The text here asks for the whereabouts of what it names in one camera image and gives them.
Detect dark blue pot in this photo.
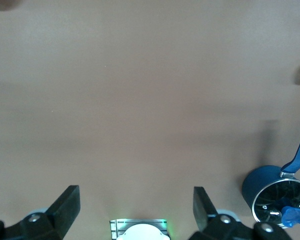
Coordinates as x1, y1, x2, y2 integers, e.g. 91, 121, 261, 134
241, 121, 300, 230

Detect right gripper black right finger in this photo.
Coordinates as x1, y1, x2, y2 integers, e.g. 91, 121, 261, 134
189, 186, 292, 240

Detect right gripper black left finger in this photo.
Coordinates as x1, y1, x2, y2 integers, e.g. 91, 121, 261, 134
0, 184, 81, 240

